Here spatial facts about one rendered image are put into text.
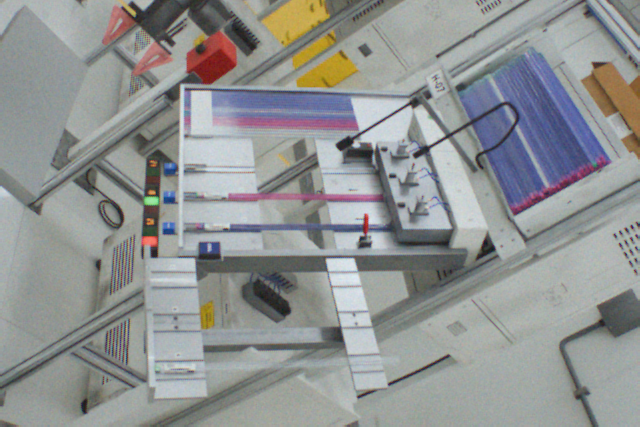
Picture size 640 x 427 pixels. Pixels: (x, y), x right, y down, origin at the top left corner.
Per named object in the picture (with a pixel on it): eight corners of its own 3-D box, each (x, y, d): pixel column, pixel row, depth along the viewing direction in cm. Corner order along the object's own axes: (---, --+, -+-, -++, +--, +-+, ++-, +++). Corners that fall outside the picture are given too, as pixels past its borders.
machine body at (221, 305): (71, 418, 210) (231, 332, 191) (90, 246, 261) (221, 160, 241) (213, 484, 250) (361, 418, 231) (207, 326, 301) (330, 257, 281)
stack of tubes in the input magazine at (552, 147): (511, 211, 178) (609, 156, 170) (456, 91, 215) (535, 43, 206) (530, 237, 186) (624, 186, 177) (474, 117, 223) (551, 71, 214)
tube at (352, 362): (153, 373, 138) (153, 370, 137) (153, 367, 139) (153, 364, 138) (398, 364, 152) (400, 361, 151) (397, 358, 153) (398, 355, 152)
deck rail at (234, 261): (178, 273, 172) (178, 255, 168) (178, 267, 174) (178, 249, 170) (461, 269, 185) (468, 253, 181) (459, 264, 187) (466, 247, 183)
